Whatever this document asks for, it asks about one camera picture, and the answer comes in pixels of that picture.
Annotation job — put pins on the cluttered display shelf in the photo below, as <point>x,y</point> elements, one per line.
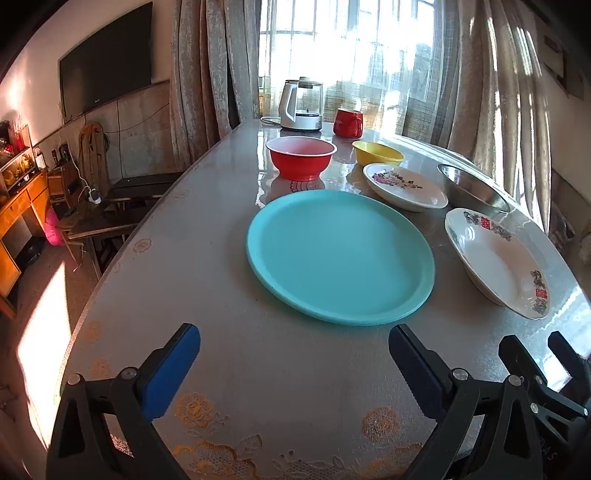
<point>16,157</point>

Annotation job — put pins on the orange wooden cabinet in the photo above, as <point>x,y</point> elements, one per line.
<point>23,203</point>

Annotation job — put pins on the white power strip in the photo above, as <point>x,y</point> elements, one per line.
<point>94,197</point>

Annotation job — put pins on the black wall television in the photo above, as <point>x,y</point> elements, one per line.
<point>106,64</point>

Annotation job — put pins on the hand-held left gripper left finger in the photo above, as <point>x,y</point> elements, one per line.
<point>171,369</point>

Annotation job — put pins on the dark wall frame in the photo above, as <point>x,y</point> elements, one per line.
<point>561,64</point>

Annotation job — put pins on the beige sheer-lined curtain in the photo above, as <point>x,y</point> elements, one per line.
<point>498,92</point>

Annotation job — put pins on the white glass electric kettle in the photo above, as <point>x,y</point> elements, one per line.
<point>295,120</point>

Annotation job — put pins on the pink plastic container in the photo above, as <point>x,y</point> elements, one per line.
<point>53,228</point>

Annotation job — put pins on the beige velvet curtain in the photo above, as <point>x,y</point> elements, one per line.
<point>207,69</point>

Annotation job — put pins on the stainless steel bowl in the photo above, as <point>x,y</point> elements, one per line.
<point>471,189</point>

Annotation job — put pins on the white purple-flower plate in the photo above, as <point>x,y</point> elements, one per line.
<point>406,194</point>

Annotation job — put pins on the dark wooden bench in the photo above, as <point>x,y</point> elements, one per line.
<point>124,203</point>

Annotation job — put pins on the red plastic bowl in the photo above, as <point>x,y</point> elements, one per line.
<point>300,164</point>

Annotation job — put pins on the red mug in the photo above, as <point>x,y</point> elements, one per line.
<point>347,124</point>

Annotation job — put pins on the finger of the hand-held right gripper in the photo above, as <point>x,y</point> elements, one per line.
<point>565,350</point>
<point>517,355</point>

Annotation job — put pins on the rattan chair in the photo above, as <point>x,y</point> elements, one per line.
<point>92,152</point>

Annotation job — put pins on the large white red-print plate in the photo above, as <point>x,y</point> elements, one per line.
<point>494,263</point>

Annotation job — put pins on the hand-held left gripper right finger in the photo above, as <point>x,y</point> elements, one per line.
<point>418,369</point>

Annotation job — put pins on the teal round plate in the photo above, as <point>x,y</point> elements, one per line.
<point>337,254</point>

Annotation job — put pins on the yellow plastic bowl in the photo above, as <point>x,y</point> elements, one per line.
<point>376,157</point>

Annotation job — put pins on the barred window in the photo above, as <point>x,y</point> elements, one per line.
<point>351,46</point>

